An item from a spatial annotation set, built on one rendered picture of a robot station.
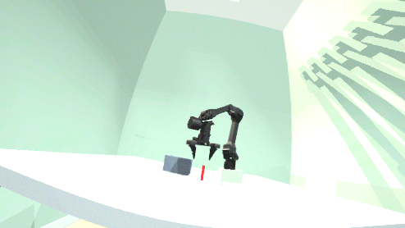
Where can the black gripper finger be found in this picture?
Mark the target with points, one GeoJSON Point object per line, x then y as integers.
{"type": "Point", "coordinates": [212, 151]}
{"type": "Point", "coordinates": [193, 150]}

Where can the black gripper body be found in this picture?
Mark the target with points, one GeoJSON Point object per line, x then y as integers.
{"type": "Point", "coordinates": [204, 138]}

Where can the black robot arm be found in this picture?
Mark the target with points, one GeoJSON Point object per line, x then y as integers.
{"type": "Point", "coordinates": [229, 149]}

